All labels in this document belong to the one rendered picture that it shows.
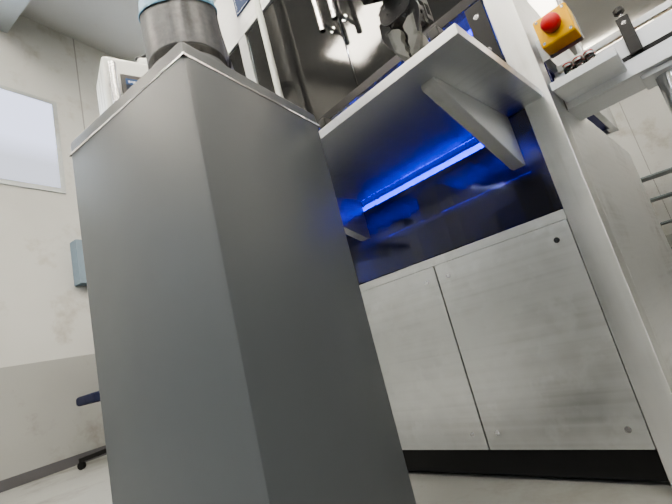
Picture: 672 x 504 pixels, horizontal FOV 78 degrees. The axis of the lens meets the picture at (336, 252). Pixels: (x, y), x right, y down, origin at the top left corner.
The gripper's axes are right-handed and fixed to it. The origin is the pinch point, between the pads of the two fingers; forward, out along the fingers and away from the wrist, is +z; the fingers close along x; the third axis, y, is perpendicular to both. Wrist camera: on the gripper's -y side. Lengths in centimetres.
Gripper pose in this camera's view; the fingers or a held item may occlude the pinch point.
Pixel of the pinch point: (412, 57)
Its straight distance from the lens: 87.1
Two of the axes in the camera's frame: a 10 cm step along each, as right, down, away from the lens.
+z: 2.4, 9.5, -2.2
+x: -6.7, 3.2, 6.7
